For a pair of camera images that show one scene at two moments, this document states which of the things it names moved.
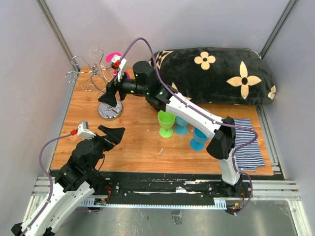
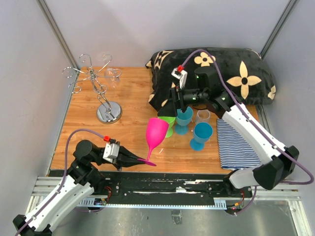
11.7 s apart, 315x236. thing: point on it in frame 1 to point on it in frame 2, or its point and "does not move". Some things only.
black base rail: x=162 y=189 does not move
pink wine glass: x=109 y=59 to x=157 y=130
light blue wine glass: x=181 y=127 does not move
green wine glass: x=166 y=120 does not move
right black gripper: x=112 y=87 to x=169 y=108
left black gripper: x=113 y=137 to x=126 y=159
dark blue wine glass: x=197 y=143 does not move
